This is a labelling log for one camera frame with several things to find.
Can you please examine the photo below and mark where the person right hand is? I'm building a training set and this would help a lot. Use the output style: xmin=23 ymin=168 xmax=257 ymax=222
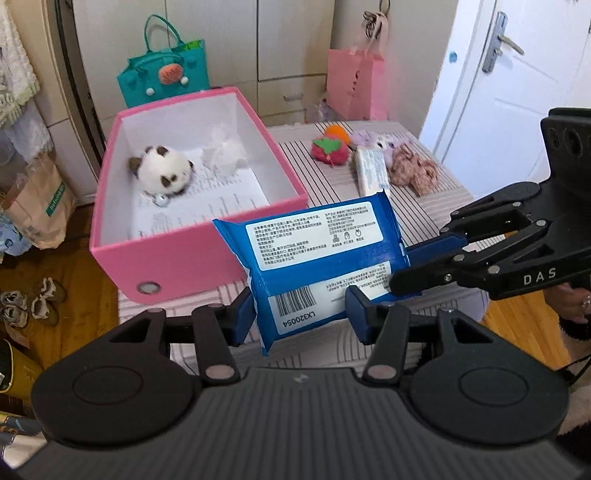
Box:
xmin=544 ymin=283 xmax=590 ymax=324

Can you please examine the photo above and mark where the teal felt tote bag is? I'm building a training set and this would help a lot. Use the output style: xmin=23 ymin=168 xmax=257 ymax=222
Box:
xmin=117 ymin=14 xmax=211 ymax=108

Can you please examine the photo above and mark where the grey wardrobe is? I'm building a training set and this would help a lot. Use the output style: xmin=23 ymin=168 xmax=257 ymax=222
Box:
xmin=73 ymin=0 xmax=335 ymax=132

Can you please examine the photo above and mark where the blue wet wipes pack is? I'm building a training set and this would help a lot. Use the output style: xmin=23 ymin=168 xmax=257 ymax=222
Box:
xmin=213 ymin=192 xmax=410 ymax=354

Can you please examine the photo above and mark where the purple plush toy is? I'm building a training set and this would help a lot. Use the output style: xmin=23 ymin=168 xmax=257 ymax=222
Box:
xmin=349 ymin=130 xmax=411 ymax=168

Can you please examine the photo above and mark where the white brown plush cat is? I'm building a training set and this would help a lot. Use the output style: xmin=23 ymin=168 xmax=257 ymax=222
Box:
xmin=127 ymin=146 xmax=194 ymax=207

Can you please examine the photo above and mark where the pink floral scrunchie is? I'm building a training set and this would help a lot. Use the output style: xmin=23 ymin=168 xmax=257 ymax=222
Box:
xmin=388 ymin=143 xmax=440 ymax=196

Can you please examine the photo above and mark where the white fluffy cardigan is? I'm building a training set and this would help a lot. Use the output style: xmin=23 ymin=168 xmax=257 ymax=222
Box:
xmin=0 ymin=1 xmax=40 ymax=128

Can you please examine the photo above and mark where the orange beauty sponge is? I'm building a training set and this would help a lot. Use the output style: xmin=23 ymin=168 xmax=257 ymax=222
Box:
xmin=324 ymin=124 xmax=351 ymax=145

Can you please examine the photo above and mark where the silver door handle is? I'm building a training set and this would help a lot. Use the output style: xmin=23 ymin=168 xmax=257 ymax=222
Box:
xmin=482 ymin=11 xmax=525 ymax=74

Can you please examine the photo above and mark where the white tissue pack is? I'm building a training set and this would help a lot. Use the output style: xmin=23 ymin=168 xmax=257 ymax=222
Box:
xmin=355 ymin=147 xmax=390 ymax=197

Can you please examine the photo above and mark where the pair of slippers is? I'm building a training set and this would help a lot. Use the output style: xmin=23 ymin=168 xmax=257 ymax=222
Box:
xmin=1 ymin=277 xmax=67 ymax=329

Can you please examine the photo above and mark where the brown paper bag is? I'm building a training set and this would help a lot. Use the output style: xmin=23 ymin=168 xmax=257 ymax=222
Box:
xmin=1 ymin=153 xmax=77 ymax=250

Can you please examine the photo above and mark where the pink paper gift bag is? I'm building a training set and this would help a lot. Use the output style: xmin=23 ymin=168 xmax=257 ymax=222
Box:
xmin=327 ymin=49 xmax=388 ymax=121

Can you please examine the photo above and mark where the pink storage box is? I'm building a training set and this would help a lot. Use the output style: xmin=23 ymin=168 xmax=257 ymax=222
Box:
xmin=90 ymin=87 xmax=308 ymax=304

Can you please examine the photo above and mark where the white door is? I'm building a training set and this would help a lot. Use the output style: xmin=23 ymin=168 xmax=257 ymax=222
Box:
xmin=420 ymin=1 xmax=590 ymax=198

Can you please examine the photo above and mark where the red strawberry plush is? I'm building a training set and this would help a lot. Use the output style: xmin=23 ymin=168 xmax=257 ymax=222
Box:
xmin=311 ymin=136 xmax=349 ymax=166

